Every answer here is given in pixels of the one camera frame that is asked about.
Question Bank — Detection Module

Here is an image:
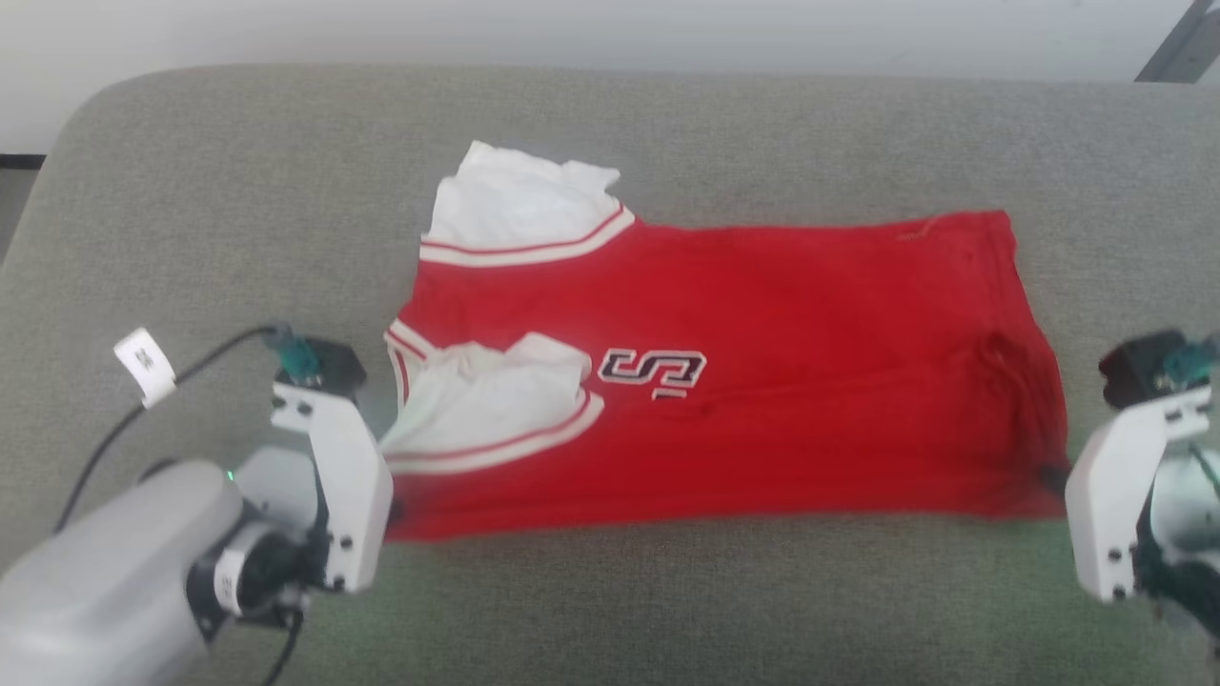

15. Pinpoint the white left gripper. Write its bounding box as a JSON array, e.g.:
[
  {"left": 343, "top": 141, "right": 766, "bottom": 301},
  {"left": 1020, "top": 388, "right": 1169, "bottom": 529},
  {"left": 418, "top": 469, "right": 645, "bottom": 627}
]
[{"left": 269, "top": 379, "right": 404, "bottom": 595}]

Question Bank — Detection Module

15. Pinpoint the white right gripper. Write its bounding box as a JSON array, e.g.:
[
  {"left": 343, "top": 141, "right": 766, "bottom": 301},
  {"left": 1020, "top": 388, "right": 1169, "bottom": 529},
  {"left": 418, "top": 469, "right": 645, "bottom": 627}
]
[{"left": 1037, "top": 385, "right": 1213, "bottom": 604}]

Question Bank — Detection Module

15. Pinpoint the red and white jersey garment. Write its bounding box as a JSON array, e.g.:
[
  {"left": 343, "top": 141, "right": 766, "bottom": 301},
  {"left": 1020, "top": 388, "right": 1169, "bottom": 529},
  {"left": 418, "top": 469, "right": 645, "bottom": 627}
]
[{"left": 378, "top": 140, "right": 1071, "bottom": 545}]

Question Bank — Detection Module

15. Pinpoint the white paper cable tag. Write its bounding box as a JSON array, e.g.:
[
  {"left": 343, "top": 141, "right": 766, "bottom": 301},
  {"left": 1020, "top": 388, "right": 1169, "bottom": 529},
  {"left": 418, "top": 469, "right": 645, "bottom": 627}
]
[{"left": 112, "top": 326, "right": 179, "bottom": 410}]

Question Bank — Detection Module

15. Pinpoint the grey metal post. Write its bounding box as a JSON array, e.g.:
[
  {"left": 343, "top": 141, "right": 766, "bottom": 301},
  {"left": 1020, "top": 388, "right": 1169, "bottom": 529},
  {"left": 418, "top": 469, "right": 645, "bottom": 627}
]
[{"left": 1133, "top": 0, "right": 1220, "bottom": 85}]

